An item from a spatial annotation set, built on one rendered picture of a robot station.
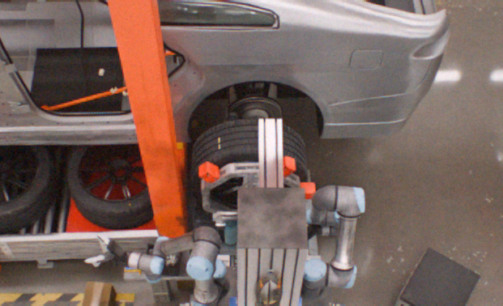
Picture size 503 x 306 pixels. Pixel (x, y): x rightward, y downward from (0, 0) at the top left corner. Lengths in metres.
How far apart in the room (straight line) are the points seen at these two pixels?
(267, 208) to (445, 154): 2.92
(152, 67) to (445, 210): 2.74
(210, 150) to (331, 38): 0.88
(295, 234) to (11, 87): 2.05
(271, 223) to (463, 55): 3.69
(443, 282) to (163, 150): 1.94
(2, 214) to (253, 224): 2.30
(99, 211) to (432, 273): 2.04
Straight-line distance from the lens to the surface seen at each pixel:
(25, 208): 4.52
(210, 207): 4.00
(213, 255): 3.10
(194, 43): 3.58
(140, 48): 2.84
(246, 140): 3.73
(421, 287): 4.37
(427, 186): 5.12
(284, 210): 2.54
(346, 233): 3.43
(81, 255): 4.63
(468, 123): 5.52
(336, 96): 3.97
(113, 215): 4.37
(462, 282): 4.45
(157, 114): 3.17
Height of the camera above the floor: 4.24
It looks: 57 degrees down
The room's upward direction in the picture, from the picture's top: 1 degrees clockwise
